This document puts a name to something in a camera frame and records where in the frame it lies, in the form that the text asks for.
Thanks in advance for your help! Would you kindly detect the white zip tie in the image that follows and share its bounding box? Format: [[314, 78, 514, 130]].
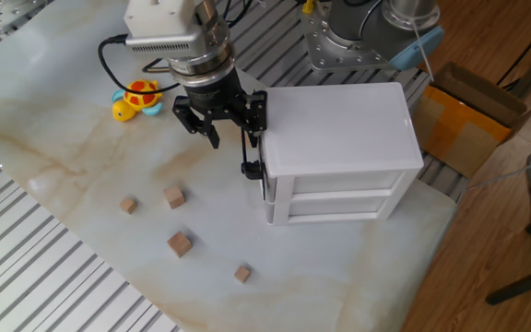
[[410, 18, 435, 83]]

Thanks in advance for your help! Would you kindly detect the black camera cable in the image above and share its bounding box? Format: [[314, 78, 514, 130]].
[[97, 33, 182, 96]]

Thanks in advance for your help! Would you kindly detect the black metal plug cable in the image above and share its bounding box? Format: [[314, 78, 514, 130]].
[[141, 57, 173, 75]]

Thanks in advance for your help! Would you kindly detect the cardboard box with orange tape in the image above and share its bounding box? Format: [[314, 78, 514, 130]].
[[412, 61, 531, 180]]

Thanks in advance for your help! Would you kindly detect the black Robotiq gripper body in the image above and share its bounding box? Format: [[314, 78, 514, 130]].
[[183, 67, 247, 114]]

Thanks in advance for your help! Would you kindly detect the yellow orange toy turtle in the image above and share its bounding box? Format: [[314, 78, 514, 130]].
[[111, 78, 163, 124]]

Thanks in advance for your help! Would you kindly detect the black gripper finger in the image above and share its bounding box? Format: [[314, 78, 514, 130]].
[[171, 94, 221, 149], [228, 89, 269, 137]]

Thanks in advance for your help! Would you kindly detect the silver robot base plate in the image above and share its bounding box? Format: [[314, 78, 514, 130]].
[[300, 0, 403, 74]]

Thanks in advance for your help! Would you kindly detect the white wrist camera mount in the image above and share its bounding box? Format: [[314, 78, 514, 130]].
[[123, 0, 202, 38]]

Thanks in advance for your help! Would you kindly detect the thin white cable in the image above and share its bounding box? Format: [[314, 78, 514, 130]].
[[467, 154, 531, 190]]

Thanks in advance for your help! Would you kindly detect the large wooden cube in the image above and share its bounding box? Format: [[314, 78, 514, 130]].
[[162, 184, 187, 210], [167, 231, 194, 258]]

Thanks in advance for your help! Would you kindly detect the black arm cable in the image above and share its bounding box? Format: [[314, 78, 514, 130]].
[[222, 0, 254, 29]]

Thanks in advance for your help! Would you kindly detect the white plastic drawer cabinet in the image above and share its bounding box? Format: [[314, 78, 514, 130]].
[[258, 81, 426, 227]]

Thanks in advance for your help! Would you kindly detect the small wooden cube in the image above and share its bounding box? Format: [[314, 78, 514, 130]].
[[119, 196, 138, 215], [233, 265, 252, 284]]

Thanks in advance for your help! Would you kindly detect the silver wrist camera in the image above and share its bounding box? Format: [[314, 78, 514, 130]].
[[124, 31, 207, 60]]

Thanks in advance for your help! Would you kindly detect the plain white drawer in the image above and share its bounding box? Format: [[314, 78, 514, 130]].
[[265, 196, 389, 219]]

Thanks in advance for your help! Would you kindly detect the marble pattern table mat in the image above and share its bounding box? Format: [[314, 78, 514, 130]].
[[0, 0, 458, 332]]

